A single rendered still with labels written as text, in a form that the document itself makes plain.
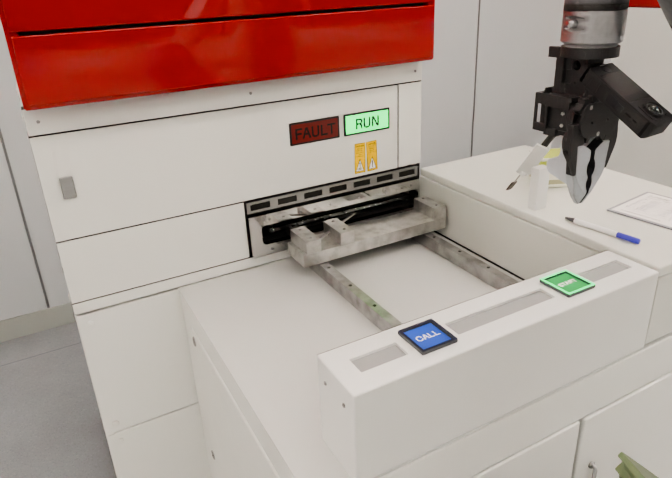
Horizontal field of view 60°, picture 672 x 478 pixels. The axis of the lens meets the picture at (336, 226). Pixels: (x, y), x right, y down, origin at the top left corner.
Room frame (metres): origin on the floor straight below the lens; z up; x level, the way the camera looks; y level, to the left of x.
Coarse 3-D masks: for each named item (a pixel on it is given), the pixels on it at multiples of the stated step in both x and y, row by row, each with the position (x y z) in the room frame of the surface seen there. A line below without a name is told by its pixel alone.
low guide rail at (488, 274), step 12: (420, 240) 1.21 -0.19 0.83; (432, 240) 1.17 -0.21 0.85; (444, 240) 1.16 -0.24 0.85; (444, 252) 1.13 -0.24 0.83; (456, 252) 1.10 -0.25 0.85; (456, 264) 1.09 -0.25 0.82; (468, 264) 1.06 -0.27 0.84; (480, 264) 1.04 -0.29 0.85; (480, 276) 1.03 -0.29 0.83; (492, 276) 1.00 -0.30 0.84; (504, 276) 0.99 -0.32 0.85
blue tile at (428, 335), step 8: (416, 328) 0.65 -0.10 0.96; (424, 328) 0.65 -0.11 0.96; (432, 328) 0.65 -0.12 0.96; (408, 336) 0.63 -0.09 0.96; (416, 336) 0.63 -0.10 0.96; (424, 336) 0.63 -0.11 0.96; (432, 336) 0.63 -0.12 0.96; (440, 336) 0.63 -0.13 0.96; (448, 336) 0.63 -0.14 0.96; (424, 344) 0.61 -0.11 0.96; (432, 344) 0.61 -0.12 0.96
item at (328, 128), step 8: (328, 120) 1.22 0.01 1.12; (336, 120) 1.23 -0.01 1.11; (296, 128) 1.18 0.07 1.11; (304, 128) 1.19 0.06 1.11; (312, 128) 1.20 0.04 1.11; (320, 128) 1.21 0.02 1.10; (328, 128) 1.22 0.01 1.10; (336, 128) 1.23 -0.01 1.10; (296, 136) 1.18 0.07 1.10; (304, 136) 1.19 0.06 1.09; (312, 136) 1.20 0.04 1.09; (320, 136) 1.21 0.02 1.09; (328, 136) 1.22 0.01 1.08
